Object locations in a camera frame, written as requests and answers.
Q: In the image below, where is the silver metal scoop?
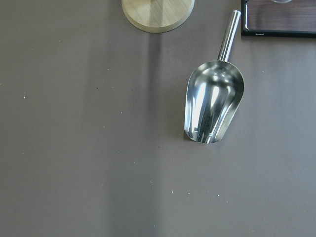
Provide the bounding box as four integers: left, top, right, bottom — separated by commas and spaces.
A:
184, 10, 244, 144

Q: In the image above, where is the wooden mug tree stand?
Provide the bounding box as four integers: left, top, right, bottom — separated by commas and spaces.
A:
121, 0, 195, 33

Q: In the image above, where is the dark wooden glass tray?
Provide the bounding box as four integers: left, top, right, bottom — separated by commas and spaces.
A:
241, 0, 316, 38

